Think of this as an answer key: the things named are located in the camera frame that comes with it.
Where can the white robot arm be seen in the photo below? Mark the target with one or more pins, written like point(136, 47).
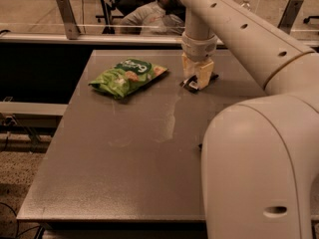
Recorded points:
point(259, 157)

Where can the clear plastic water bottle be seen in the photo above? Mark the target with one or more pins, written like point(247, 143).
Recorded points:
point(246, 4)

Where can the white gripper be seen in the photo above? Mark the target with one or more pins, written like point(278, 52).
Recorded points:
point(198, 49)

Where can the metal rail frame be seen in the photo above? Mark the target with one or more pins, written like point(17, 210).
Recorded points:
point(122, 41)

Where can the left metal bracket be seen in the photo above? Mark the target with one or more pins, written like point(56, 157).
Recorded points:
point(71, 29)

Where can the black chocolate rxbar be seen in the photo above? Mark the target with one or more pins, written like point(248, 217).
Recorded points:
point(190, 84)

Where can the metal bracket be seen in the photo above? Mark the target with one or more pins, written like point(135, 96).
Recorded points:
point(289, 15)
point(71, 29)

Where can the seated person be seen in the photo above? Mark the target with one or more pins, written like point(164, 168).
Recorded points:
point(159, 17)

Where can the green chip bag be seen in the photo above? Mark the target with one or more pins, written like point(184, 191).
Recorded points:
point(126, 77)

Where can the black office chair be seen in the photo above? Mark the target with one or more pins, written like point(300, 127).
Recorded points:
point(108, 15)

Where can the right metal bracket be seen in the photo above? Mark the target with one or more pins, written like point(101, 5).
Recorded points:
point(289, 15)

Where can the clear plexiglass barrier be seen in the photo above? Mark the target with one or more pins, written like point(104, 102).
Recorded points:
point(43, 16)

